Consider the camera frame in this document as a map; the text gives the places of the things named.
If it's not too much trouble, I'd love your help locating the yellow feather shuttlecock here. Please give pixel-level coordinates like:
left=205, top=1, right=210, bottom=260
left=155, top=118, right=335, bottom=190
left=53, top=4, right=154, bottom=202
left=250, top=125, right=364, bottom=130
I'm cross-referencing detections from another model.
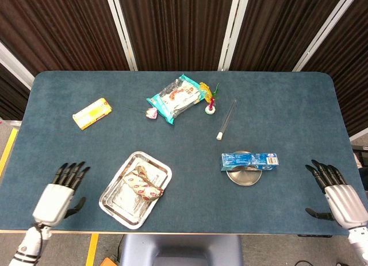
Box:
left=200, top=82, right=221, bottom=115

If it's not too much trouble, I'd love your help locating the round steel plate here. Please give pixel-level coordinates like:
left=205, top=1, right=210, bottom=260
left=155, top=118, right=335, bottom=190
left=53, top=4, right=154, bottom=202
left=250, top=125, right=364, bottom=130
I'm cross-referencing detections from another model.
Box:
left=225, top=150, right=263, bottom=187

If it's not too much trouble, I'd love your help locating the teal snack bag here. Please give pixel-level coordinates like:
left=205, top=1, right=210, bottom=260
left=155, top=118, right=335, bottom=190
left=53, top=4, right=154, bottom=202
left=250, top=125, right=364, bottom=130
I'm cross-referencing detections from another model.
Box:
left=146, top=74, right=208, bottom=126

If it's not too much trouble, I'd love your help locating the white partition post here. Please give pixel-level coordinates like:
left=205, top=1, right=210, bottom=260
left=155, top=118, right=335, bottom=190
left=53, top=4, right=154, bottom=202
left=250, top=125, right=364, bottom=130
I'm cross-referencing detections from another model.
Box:
left=292, top=0, right=362, bottom=72
left=0, top=41, right=35, bottom=90
left=105, top=0, right=138, bottom=71
left=217, top=0, right=245, bottom=71

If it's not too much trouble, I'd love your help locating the blue snack packet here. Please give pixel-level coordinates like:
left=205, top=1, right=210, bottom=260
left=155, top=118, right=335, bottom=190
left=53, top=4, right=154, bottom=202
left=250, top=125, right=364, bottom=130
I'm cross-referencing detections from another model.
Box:
left=221, top=152, right=279, bottom=172

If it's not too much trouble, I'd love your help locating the blue felt table mat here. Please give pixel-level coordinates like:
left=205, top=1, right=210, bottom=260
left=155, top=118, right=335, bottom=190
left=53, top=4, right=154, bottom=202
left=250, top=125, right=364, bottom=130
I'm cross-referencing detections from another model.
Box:
left=0, top=71, right=368, bottom=235

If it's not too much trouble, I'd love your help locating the black equipment stand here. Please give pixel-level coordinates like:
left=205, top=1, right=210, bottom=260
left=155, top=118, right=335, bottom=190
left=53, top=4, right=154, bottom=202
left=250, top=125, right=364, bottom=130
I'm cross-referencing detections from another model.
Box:
left=351, top=145, right=368, bottom=189

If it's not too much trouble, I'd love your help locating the black floor cable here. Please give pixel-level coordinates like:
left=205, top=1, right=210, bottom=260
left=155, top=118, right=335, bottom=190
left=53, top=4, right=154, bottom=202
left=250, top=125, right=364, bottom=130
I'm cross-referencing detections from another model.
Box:
left=116, top=236, right=125, bottom=260

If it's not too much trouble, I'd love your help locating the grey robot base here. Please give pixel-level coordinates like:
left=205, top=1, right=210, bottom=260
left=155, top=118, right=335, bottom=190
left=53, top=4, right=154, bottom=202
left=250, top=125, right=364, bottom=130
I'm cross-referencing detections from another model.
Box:
left=120, top=234, right=244, bottom=266

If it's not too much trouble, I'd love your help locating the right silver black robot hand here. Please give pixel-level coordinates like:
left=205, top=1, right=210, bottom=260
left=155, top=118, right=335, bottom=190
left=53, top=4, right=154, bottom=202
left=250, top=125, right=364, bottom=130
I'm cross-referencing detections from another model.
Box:
left=305, top=159, right=368, bottom=229

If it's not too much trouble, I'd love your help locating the yellow flat box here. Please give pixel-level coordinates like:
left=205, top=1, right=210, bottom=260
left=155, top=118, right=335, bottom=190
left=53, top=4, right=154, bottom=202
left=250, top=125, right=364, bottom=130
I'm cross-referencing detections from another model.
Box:
left=72, top=98, right=113, bottom=131

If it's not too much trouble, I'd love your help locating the rectangular steel tray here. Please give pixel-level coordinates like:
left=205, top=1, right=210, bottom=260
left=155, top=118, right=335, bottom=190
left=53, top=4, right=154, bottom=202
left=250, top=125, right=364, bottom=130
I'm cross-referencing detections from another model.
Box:
left=99, top=151, right=173, bottom=230

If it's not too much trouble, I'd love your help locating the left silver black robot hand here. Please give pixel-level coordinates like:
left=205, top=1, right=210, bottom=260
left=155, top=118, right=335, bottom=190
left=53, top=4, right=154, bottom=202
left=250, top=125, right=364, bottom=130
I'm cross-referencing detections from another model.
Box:
left=32, top=161, right=91, bottom=227

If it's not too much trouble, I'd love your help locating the glass test tube white cap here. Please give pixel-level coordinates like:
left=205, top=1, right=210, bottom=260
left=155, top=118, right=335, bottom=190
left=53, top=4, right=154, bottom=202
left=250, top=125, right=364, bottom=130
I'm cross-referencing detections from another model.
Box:
left=216, top=98, right=238, bottom=141

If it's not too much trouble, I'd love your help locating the brown red snack packet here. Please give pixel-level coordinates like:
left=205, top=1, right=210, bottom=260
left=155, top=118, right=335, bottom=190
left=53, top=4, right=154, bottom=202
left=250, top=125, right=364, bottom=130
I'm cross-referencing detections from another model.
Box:
left=122, top=164, right=165, bottom=202

